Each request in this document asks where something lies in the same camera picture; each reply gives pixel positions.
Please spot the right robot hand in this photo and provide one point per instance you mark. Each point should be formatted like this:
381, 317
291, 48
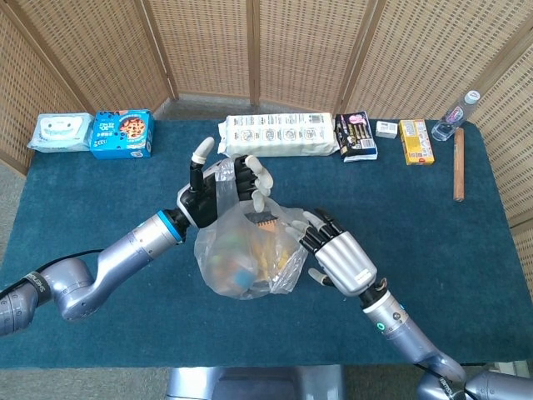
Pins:
345, 262

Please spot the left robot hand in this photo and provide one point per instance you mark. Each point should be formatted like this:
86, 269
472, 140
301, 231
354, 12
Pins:
204, 206

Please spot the clear plastic bag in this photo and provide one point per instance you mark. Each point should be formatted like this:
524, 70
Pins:
233, 246

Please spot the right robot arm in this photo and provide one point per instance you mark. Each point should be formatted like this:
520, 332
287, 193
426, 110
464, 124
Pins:
412, 341

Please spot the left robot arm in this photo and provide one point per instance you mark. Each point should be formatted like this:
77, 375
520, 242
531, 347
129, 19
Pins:
108, 266

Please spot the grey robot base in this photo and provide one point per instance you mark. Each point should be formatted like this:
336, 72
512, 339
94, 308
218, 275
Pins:
254, 383

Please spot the green snack packet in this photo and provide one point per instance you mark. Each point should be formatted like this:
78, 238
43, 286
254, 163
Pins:
227, 246

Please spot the yellow sponge block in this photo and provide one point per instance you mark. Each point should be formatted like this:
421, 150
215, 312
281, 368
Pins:
270, 254

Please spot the white cup with blue label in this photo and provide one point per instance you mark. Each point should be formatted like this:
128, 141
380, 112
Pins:
243, 278

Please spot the blue table cloth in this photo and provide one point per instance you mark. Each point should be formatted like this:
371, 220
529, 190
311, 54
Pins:
416, 216

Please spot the long white tissue pack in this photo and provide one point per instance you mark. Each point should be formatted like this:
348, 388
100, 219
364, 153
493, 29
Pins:
283, 135

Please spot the blue cookie box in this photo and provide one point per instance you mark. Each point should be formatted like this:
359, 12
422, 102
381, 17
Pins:
121, 135

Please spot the black snack packet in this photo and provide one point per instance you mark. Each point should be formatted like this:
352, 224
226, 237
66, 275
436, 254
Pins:
356, 135

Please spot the small white box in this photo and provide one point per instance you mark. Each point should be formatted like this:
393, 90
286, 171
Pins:
386, 129

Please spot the yellow cardboard box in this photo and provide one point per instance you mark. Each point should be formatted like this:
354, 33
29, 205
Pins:
416, 141

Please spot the brown wooden stick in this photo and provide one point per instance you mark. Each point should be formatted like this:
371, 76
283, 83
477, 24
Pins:
458, 166

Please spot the light blue wet wipes pack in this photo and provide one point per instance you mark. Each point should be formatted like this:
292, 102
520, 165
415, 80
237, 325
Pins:
58, 131

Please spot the clear water bottle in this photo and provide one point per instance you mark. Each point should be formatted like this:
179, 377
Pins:
451, 118

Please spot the rattan folding screen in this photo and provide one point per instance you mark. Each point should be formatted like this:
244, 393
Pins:
304, 46

